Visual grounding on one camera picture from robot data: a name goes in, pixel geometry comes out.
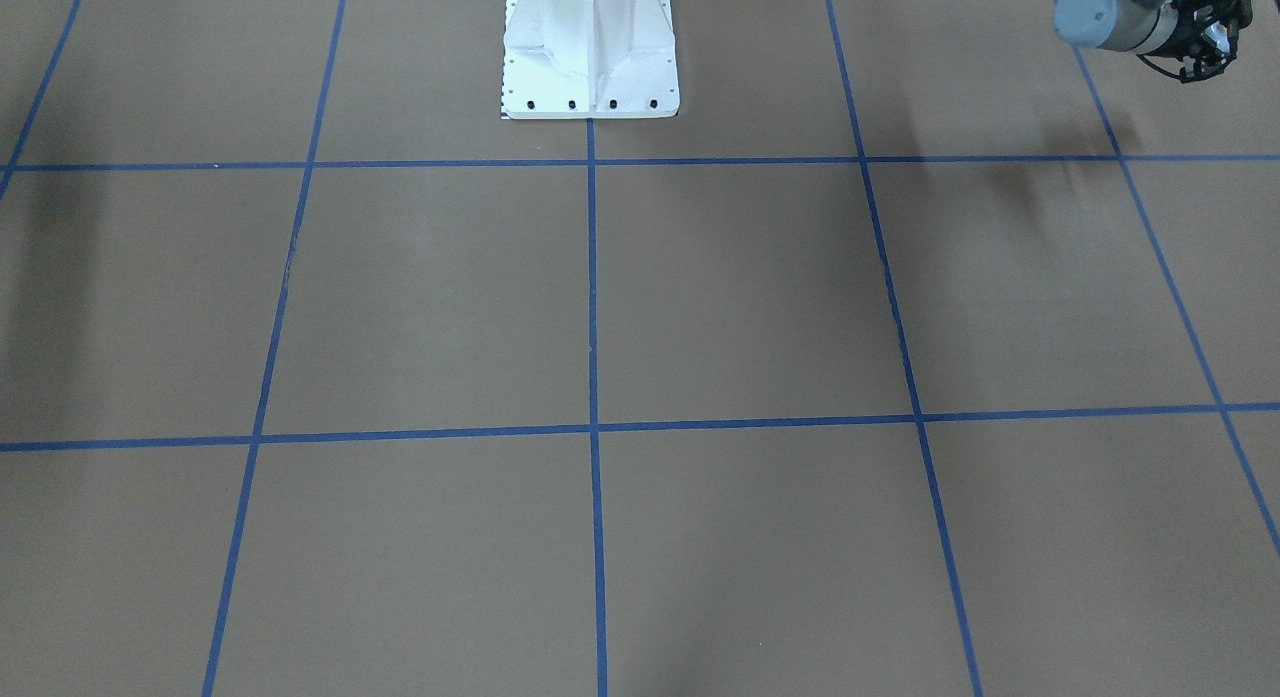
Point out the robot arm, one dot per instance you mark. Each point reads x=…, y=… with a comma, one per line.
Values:
x=1137, y=27

